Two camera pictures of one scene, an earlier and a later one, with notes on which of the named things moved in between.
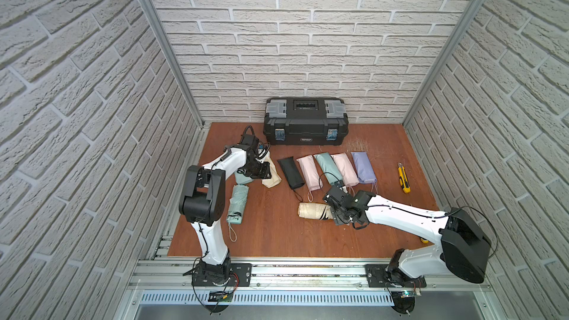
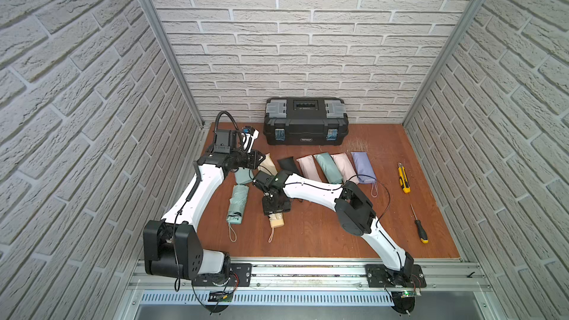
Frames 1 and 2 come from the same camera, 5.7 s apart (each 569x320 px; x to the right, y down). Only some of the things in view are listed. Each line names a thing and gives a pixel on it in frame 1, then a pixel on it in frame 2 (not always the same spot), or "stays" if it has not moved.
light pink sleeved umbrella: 345,170 stays
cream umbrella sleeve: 268,182 stays
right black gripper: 336,218 -> 267,207
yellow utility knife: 404,180 stays
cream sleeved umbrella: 319,211 -> 275,220
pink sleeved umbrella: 310,172 stays
